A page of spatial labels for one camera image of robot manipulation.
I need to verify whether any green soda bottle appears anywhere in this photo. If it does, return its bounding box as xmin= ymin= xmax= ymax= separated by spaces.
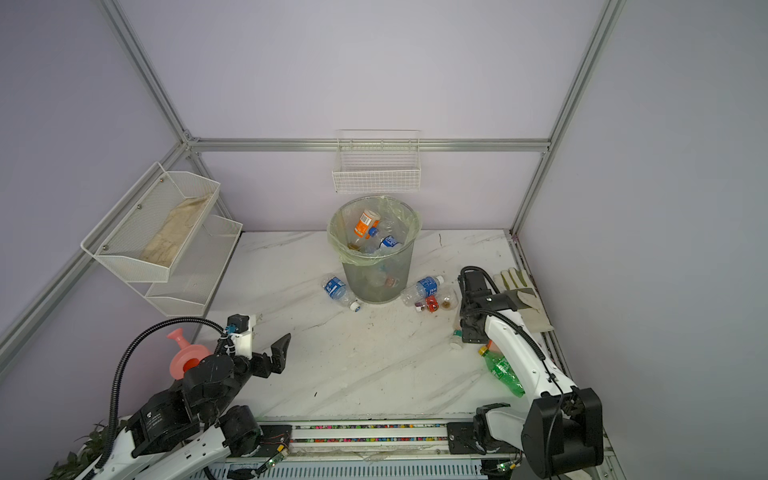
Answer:
xmin=478 ymin=346 xmax=525 ymax=398

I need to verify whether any orange label bottle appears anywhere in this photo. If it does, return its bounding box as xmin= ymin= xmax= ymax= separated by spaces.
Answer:
xmin=353 ymin=209 xmax=381 ymax=240

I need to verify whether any small blue label bottle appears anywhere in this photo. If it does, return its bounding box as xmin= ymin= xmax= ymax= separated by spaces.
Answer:
xmin=378 ymin=235 xmax=403 ymax=253

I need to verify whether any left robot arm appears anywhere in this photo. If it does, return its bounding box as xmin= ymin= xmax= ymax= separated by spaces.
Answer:
xmin=79 ymin=314 xmax=291 ymax=479

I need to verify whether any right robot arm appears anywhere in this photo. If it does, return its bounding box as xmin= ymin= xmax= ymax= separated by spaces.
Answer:
xmin=458 ymin=266 xmax=604 ymax=479

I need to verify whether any grey mesh waste bin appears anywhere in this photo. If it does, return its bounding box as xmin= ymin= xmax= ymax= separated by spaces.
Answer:
xmin=336 ymin=236 xmax=418 ymax=304

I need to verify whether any green plastic bin liner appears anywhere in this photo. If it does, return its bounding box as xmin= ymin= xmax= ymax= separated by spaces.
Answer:
xmin=327 ymin=195 xmax=422 ymax=267

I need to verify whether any pink watering can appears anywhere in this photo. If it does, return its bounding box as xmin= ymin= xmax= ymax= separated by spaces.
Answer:
xmin=167 ymin=328 xmax=212 ymax=380

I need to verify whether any grey white work glove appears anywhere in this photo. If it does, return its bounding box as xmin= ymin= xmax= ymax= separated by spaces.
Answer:
xmin=500 ymin=268 xmax=554 ymax=333

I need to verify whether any potted green plant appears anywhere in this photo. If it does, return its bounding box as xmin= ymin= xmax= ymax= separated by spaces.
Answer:
xmin=46 ymin=423 xmax=108 ymax=480

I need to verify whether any beige cloth in shelf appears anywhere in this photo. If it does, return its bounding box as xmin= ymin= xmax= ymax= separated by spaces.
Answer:
xmin=140 ymin=195 xmax=210 ymax=267

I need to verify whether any white mesh two-tier shelf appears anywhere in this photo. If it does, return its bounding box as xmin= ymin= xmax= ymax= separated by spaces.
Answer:
xmin=81 ymin=163 xmax=242 ymax=317

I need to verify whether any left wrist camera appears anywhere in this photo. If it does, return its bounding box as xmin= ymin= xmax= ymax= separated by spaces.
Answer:
xmin=226 ymin=314 xmax=256 ymax=359

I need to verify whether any white wire wall basket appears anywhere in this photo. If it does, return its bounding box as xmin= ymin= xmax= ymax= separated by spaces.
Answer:
xmin=332 ymin=129 xmax=422 ymax=194

